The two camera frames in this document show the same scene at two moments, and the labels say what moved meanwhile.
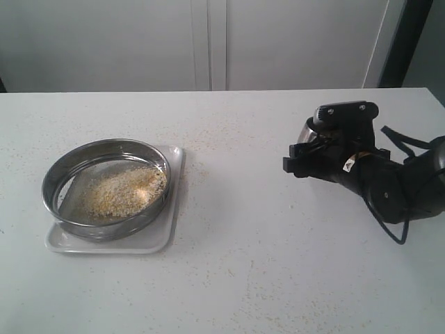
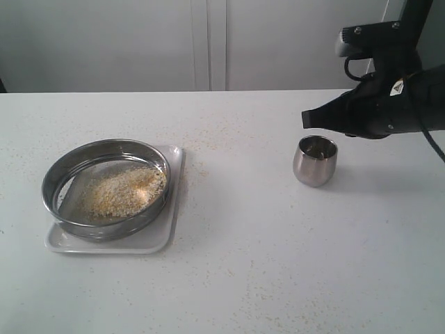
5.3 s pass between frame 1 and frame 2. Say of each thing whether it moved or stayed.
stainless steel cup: moved
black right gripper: moved
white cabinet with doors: stayed
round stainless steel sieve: stayed
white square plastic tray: stayed
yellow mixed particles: stayed
